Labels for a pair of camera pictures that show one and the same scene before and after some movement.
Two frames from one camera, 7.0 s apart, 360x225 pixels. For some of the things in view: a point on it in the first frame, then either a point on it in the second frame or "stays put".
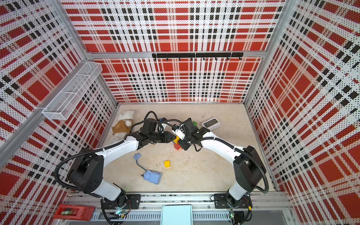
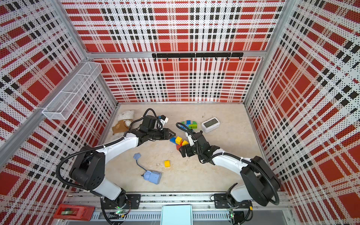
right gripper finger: x=199 y=144 → x=191 y=150
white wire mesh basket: x=60 y=107 stays put
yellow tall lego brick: x=177 y=139 stays put
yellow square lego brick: x=167 y=163 stays put
